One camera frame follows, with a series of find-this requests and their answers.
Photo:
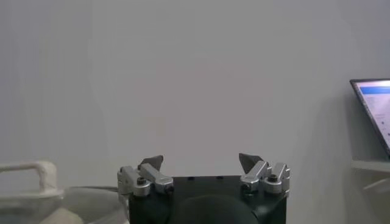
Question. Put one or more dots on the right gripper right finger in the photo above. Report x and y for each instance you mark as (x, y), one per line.
(262, 178)

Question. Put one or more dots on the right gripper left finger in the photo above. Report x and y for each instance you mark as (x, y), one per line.
(152, 178)

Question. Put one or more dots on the open grey laptop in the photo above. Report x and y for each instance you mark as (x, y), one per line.
(376, 106)

